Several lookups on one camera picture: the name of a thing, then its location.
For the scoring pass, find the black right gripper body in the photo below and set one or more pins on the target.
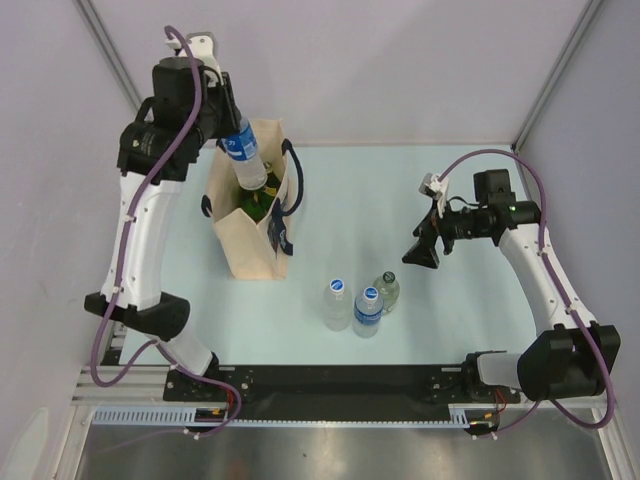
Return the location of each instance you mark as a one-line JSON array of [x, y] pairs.
[[461, 224]]

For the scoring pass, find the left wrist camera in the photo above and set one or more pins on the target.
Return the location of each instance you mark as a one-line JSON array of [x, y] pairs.
[[203, 47]]

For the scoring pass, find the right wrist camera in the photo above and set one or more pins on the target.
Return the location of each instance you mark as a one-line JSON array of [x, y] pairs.
[[437, 189]]

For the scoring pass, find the green glass bottle front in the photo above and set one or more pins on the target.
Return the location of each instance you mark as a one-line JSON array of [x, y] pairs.
[[250, 203]]

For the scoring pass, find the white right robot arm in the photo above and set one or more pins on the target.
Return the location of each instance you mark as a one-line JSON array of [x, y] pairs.
[[572, 352]]

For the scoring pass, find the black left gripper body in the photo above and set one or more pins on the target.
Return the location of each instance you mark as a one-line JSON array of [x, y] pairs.
[[212, 121]]

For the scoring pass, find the beige canvas tote bag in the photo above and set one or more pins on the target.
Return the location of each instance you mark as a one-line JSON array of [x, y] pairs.
[[256, 250]]

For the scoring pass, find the green bottle red label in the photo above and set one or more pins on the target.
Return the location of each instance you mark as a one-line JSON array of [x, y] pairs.
[[273, 183]]

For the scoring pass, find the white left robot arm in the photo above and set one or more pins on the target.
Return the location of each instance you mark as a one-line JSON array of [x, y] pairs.
[[192, 103]]

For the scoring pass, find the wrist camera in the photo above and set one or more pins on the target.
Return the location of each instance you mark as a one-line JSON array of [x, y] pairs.
[[437, 189], [203, 47]]

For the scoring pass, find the clear plastic water bottle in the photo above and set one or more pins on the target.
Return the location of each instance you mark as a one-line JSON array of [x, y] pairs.
[[337, 305]]

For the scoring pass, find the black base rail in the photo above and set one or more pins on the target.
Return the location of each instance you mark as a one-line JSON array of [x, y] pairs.
[[432, 383]]

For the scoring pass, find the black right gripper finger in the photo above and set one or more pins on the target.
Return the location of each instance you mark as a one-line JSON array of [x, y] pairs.
[[423, 252], [424, 223]]

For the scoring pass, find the blue label water bottle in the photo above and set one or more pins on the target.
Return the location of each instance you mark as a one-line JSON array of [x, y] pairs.
[[368, 308], [242, 148]]

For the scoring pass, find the white cable duct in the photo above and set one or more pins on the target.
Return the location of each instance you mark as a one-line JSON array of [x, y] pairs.
[[194, 417]]

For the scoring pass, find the clear glass bottle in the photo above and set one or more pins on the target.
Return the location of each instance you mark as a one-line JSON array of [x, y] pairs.
[[388, 289]]

